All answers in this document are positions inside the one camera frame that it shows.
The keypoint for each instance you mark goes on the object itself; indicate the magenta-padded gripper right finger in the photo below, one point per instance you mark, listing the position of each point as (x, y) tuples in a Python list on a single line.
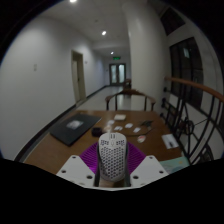
[(146, 168)]

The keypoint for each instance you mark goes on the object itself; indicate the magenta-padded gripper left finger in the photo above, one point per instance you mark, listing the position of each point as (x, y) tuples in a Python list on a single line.
[(78, 165)]

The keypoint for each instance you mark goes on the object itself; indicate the white perforated computer mouse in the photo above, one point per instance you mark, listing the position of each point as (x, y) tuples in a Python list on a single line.
[(112, 156)]

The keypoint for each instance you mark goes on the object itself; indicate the black rectangular mouse pad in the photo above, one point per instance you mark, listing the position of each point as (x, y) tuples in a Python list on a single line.
[(74, 128)]

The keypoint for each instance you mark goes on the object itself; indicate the light green paper sheet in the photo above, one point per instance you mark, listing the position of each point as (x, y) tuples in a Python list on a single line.
[(175, 164)]

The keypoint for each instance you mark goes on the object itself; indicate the white and red small object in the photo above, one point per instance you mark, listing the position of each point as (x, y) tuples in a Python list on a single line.
[(141, 139)]

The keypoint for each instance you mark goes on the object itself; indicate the white paper sheet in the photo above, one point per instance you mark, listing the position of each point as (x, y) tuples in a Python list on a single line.
[(169, 140)]

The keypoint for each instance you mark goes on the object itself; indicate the small black box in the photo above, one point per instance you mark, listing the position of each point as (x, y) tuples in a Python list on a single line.
[(97, 131)]

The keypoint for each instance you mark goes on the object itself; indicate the small white card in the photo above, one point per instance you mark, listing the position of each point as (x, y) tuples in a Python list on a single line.
[(136, 130), (128, 125), (118, 128)]

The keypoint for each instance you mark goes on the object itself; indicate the white flat box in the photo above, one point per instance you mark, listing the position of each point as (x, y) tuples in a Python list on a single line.
[(119, 117)]

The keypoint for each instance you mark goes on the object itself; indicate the black metal stair railing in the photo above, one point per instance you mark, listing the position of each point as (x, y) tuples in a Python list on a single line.
[(193, 126)]

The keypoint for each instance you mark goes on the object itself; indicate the wooden armchair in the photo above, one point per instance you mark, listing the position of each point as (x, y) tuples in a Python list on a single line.
[(130, 98)]

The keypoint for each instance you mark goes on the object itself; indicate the beige side door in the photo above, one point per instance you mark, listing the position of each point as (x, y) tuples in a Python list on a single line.
[(78, 80)]

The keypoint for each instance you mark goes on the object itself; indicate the double glass door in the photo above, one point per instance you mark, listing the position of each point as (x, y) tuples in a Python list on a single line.
[(117, 73)]

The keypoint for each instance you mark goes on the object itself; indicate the dark framed window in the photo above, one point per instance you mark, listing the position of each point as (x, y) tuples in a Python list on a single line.
[(186, 71)]

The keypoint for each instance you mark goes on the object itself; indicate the green exit sign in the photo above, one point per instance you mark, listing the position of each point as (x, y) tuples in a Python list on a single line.
[(116, 58)]

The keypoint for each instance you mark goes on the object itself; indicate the ceiling lights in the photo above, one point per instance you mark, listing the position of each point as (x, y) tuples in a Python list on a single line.
[(103, 33)]

